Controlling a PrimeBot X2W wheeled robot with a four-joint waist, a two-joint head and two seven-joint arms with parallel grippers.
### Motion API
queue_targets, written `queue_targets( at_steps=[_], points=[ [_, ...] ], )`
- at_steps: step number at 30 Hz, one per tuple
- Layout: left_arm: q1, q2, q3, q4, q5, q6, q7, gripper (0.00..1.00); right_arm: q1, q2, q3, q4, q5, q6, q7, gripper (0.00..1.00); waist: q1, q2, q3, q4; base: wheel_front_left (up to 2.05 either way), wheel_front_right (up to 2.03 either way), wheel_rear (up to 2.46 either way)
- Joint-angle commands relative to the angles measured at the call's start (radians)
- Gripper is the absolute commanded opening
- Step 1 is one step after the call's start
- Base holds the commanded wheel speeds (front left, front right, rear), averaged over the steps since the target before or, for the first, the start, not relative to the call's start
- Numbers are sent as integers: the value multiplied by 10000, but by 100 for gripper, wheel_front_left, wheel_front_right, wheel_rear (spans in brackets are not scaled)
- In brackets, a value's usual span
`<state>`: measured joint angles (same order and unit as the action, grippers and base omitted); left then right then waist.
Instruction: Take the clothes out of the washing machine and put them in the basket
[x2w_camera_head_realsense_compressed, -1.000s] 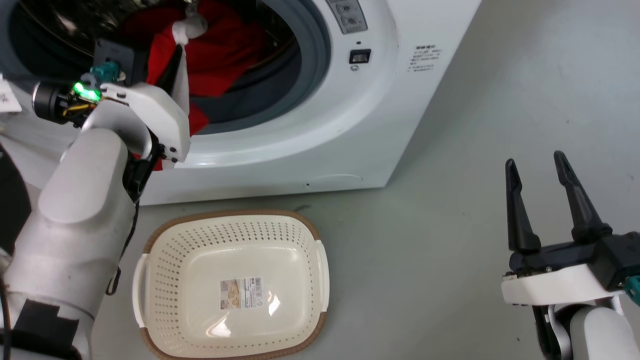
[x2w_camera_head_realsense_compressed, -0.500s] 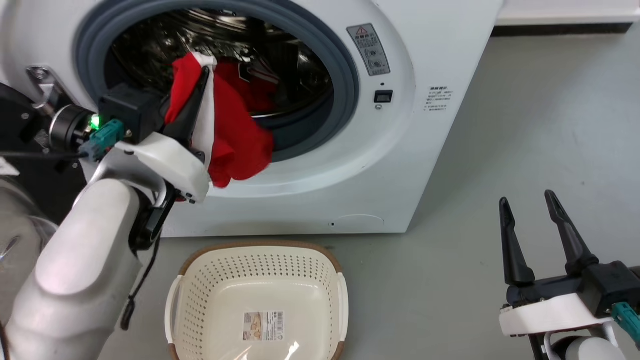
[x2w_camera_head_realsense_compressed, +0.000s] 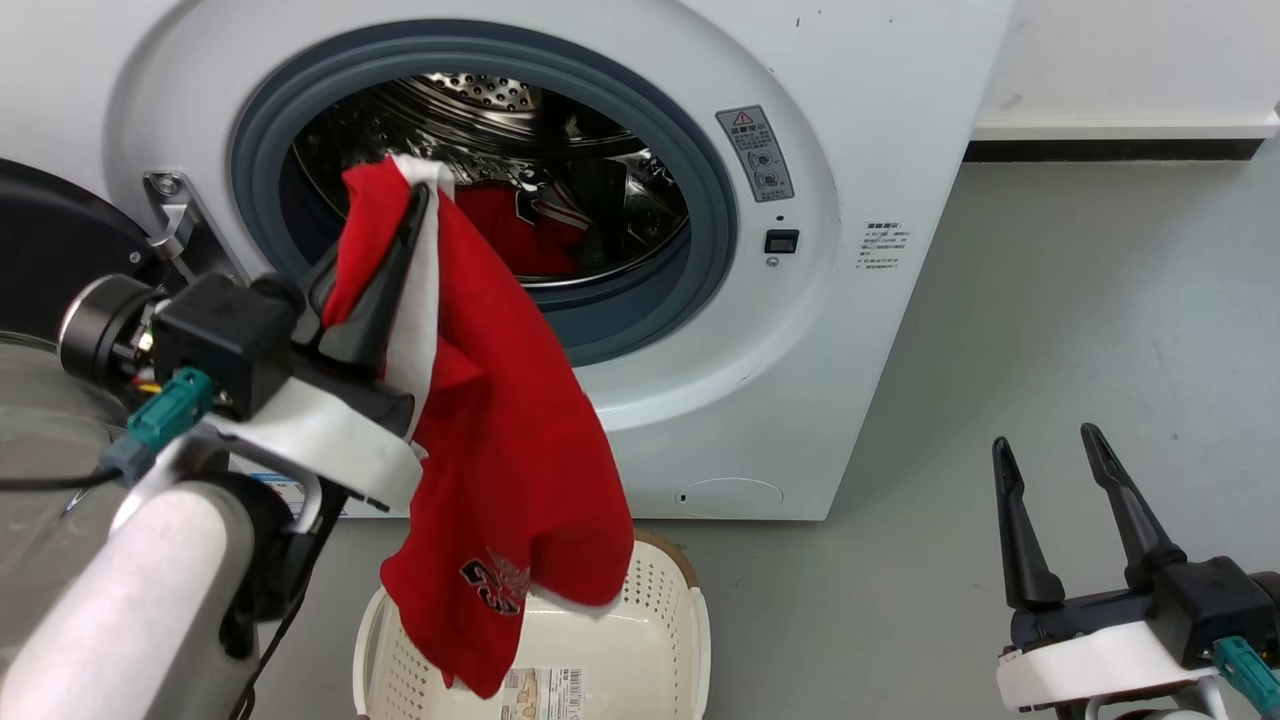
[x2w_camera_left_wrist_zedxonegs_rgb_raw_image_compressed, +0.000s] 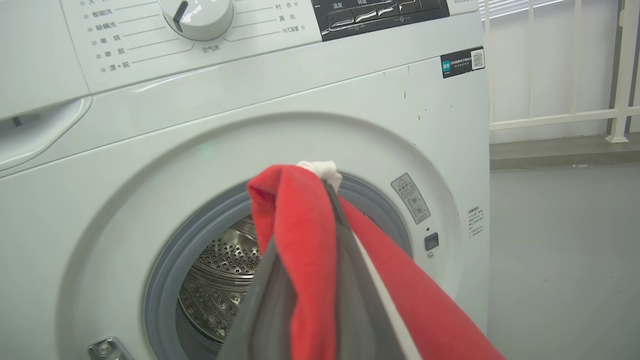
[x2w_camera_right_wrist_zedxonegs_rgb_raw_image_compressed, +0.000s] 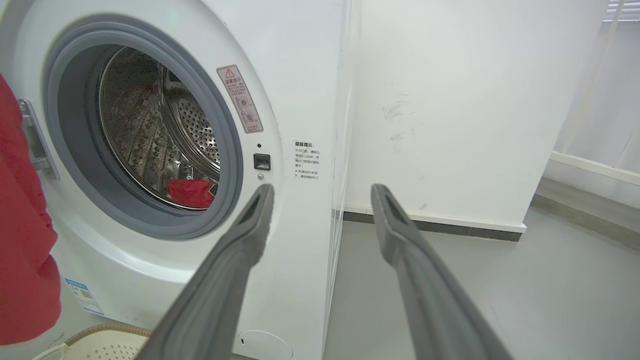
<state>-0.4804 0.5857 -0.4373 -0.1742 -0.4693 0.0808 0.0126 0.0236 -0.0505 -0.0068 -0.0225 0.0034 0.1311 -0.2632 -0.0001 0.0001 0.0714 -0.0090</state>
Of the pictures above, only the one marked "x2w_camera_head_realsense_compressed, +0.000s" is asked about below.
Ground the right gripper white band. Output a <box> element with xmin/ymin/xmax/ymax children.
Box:
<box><xmin>992</xmin><ymin>422</ymin><xmax>1217</xmax><ymax>714</ymax></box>

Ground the teal left cable connector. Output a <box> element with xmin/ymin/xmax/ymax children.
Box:
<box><xmin>100</xmin><ymin>367</ymin><xmax>217</xmax><ymax>488</ymax></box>

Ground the grey warning sticker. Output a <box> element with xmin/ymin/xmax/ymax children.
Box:
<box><xmin>715</xmin><ymin>105</ymin><xmax>796</xmax><ymax>204</ymax></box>

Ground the red garment with black print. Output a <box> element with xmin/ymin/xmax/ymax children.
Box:
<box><xmin>455</xmin><ymin>168</ymin><xmax>593</xmax><ymax>278</ymax></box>

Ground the white wall baseboard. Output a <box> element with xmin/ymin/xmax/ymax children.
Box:
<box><xmin>972</xmin><ymin>108</ymin><xmax>1280</xmax><ymax>142</ymax></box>

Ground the barcode label on basket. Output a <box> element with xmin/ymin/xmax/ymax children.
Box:
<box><xmin>499</xmin><ymin>666</ymin><xmax>584</xmax><ymax>720</ymax></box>

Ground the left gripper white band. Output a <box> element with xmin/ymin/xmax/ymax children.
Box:
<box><xmin>205</xmin><ymin>185</ymin><xmax>432</xmax><ymax>514</ymax></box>

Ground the white front-load washing machine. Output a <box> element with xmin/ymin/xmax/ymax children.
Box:
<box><xmin>0</xmin><ymin>0</ymin><xmax>1017</xmax><ymax>522</ymax></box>

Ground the steel washer drum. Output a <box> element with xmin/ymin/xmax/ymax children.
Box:
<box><xmin>292</xmin><ymin>72</ymin><xmax>691</xmax><ymax>289</ymax></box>

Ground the teal cable connector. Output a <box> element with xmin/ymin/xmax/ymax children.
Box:
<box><xmin>1212</xmin><ymin>636</ymin><xmax>1280</xmax><ymax>718</ymax></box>
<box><xmin>100</xmin><ymin>367</ymin><xmax>217</xmax><ymax>488</ymax></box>

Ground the teal right cable connector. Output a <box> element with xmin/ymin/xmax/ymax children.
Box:
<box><xmin>1212</xmin><ymin>636</ymin><xmax>1280</xmax><ymax>718</ymax></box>

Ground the red shirt with white trim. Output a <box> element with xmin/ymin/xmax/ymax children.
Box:
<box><xmin>322</xmin><ymin>153</ymin><xmax>636</xmax><ymax>700</ymax></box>

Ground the small text label sticker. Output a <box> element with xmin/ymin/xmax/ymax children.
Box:
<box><xmin>858</xmin><ymin>220</ymin><xmax>913</xmax><ymax>272</ymax></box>

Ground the black round washer door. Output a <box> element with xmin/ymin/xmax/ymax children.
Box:
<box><xmin>0</xmin><ymin>158</ymin><xmax>176</xmax><ymax>651</ymax></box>

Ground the metal door hinge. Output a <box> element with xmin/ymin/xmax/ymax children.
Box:
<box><xmin>143</xmin><ymin>170</ymin><xmax>241</xmax><ymax>286</ymax></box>

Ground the grey rubber door gasket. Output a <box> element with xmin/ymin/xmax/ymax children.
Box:
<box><xmin>229</xmin><ymin>20</ymin><xmax>739</xmax><ymax>368</ymax></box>

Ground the cream perforated laundry basket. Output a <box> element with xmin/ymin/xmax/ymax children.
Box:
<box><xmin>352</xmin><ymin>530</ymin><xmax>712</xmax><ymax>720</ymax></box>

